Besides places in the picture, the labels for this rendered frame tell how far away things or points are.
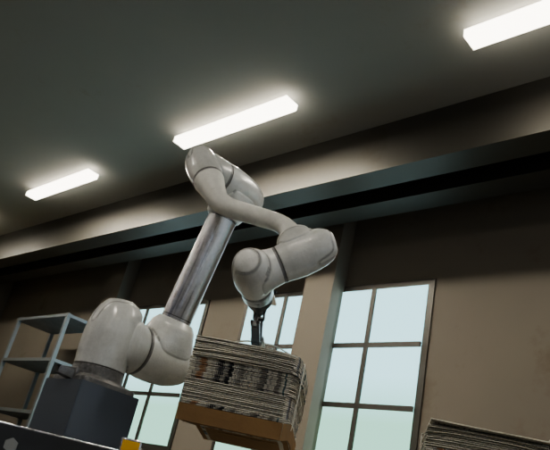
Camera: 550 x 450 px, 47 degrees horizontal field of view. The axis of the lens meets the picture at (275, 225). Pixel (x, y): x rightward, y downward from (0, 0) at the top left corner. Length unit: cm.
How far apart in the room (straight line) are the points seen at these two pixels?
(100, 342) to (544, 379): 298
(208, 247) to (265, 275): 52
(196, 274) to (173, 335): 21
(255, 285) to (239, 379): 27
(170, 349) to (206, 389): 33
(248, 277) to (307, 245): 18
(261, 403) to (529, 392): 277
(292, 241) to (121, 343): 61
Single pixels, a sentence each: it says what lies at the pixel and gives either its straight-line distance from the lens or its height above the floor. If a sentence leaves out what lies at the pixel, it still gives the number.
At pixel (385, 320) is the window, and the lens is 493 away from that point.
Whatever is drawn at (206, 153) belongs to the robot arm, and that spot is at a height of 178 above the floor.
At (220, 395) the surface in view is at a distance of 176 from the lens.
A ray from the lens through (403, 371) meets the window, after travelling 471.
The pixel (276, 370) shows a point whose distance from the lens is 173.
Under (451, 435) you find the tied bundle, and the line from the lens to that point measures 169.
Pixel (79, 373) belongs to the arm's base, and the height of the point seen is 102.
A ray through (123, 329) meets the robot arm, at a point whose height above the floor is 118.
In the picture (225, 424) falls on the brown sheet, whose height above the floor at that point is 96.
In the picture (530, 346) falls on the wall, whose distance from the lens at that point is 438.
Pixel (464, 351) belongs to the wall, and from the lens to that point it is 455.
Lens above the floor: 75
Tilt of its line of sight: 25 degrees up
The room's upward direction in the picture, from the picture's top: 13 degrees clockwise
